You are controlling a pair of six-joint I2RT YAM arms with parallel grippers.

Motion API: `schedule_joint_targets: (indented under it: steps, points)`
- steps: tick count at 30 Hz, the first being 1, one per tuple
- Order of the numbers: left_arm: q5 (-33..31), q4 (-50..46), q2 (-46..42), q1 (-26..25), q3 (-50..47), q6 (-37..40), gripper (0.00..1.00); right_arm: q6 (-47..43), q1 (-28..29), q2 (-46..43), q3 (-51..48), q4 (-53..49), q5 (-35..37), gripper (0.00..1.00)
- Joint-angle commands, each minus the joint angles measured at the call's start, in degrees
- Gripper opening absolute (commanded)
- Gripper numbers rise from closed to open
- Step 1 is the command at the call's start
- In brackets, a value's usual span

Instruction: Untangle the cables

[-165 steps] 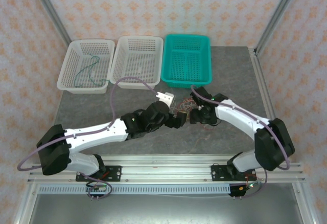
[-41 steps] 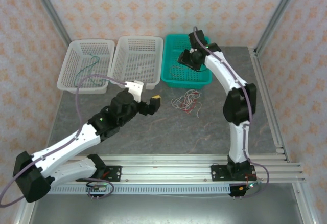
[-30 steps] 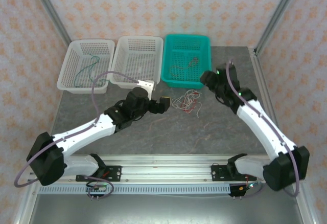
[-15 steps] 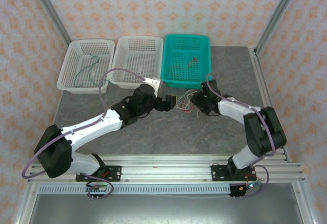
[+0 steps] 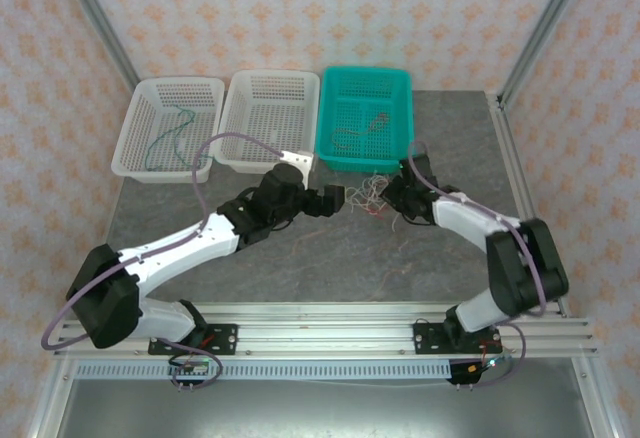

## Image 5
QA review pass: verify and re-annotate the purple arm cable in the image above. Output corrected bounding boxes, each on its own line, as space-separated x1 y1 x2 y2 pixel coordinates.
407 141 549 389
40 131 289 392

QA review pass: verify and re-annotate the thin white cable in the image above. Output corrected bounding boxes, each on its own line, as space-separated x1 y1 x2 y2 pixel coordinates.
346 171 401 233

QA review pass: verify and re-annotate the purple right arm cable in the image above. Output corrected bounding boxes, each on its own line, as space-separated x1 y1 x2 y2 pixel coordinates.
407 141 549 389

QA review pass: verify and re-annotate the white perforated plastic basket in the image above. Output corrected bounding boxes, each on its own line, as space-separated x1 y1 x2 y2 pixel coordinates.
213 68 321 178
110 76 226 185

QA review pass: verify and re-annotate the thin brown cable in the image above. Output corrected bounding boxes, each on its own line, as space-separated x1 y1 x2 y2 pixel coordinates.
332 112 392 152

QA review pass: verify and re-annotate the teal perforated plastic basket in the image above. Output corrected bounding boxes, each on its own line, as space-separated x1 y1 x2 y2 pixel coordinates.
314 65 417 177

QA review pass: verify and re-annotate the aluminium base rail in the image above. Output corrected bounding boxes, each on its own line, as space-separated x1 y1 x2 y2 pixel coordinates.
54 301 599 359

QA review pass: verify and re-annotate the slotted grey cable duct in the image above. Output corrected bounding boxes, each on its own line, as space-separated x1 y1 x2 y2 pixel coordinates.
74 361 454 380

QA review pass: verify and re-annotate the thin red cable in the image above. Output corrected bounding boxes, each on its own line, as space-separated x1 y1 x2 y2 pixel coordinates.
349 182 389 217

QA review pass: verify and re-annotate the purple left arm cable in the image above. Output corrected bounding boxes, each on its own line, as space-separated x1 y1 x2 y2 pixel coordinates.
40 131 289 392

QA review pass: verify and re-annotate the aluminium frame bar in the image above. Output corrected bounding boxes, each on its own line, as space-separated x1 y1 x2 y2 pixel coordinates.
24 357 76 438
572 357 617 438

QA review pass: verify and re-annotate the thin green cable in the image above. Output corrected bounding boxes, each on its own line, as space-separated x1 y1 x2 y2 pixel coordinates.
143 105 199 172

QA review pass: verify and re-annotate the aluminium side frame rail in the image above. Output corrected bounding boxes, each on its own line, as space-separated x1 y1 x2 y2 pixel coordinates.
487 91 571 317

